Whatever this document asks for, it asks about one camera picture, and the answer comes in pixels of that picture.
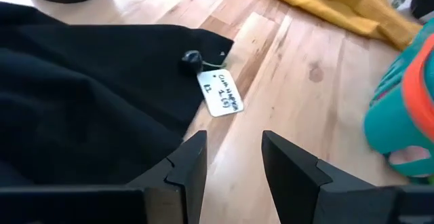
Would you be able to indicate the dark round tag fastener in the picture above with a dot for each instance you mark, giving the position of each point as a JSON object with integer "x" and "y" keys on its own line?
{"x": 192, "y": 60}

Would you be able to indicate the black cloth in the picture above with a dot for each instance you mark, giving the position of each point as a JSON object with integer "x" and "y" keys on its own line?
{"x": 84, "y": 98}

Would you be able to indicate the mustard yellow cloth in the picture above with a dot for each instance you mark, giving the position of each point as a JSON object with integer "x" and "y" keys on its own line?
{"x": 339, "y": 3}

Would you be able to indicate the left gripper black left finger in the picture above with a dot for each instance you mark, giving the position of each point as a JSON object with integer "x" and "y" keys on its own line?
{"x": 193, "y": 173}

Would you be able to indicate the white handwritten paper tag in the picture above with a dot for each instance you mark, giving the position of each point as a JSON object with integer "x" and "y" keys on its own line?
{"x": 220, "y": 93}

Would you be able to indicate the teal basket with orange rim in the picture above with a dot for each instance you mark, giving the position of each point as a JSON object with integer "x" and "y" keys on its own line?
{"x": 390, "y": 125}

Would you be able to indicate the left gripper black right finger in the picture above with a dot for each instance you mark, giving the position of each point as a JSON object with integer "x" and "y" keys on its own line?
{"x": 295, "y": 186}

